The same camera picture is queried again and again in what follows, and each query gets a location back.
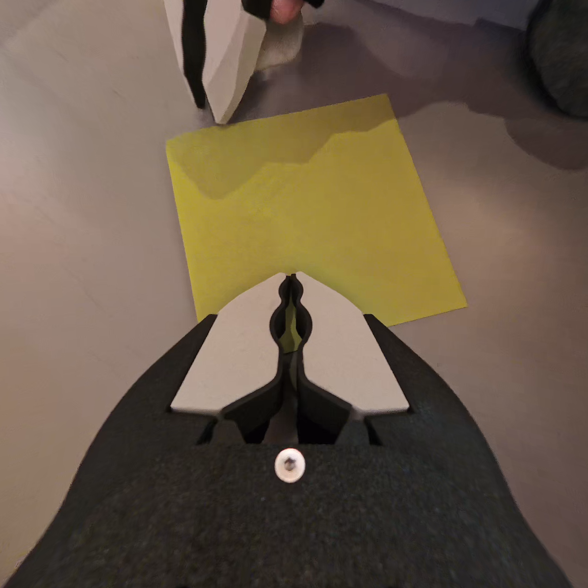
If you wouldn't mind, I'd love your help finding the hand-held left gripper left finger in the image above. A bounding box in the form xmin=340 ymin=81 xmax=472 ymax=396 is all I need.
xmin=171 ymin=271 xmax=295 ymax=445

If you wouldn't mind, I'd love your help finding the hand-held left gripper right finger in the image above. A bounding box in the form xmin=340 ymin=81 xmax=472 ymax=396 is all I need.
xmin=293 ymin=270 xmax=410 ymax=445

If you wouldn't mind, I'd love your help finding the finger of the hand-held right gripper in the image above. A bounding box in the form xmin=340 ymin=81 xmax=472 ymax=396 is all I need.
xmin=201 ymin=0 xmax=268 ymax=126
xmin=163 ymin=0 xmax=207 ymax=110

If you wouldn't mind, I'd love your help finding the yellow square paper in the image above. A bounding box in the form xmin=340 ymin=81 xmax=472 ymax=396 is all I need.
xmin=165 ymin=93 xmax=468 ymax=354

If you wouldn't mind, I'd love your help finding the dark grey round object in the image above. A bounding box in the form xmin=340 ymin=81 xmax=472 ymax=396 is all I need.
xmin=525 ymin=0 xmax=588 ymax=116

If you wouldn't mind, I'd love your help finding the person's right hand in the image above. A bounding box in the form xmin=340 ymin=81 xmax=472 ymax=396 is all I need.
xmin=270 ymin=0 xmax=305 ymax=25

